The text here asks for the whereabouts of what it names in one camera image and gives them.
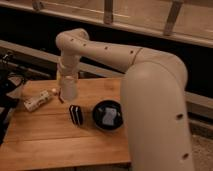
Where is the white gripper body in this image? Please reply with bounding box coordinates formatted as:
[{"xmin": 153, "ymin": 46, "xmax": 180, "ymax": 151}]
[{"xmin": 56, "ymin": 55, "xmax": 80, "ymax": 80}]

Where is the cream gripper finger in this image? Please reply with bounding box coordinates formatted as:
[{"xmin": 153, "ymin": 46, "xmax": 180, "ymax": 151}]
[{"xmin": 57, "ymin": 78, "xmax": 61, "ymax": 89}]

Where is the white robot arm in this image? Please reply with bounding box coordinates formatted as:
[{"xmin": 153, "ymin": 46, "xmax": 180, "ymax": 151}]
[{"xmin": 56, "ymin": 28, "xmax": 195, "ymax": 171}]

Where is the black and white striped eraser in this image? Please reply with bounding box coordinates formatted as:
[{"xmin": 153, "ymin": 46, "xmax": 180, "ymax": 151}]
[{"xmin": 69, "ymin": 105, "xmax": 83, "ymax": 125}]

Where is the wooden board table top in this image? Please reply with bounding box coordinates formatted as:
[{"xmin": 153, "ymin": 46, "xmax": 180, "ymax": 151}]
[{"xmin": 0, "ymin": 78, "xmax": 130, "ymax": 171}]

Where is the black round bowl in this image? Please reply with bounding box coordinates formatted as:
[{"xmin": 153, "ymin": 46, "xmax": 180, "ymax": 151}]
[{"xmin": 92, "ymin": 100, "xmax": 123, "ymax": 130}]

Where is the black cables and equipment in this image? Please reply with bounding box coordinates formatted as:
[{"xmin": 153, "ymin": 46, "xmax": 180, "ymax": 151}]
[{"xmin": 0, "ymin": 53, "xmax": 28, "ymax": 146}]

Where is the metal rail frame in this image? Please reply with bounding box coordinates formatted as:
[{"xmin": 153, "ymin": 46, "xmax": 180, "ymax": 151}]
[{"xmin": 0, "ymin": 0, "xmax": 213, "ymax": 48}]

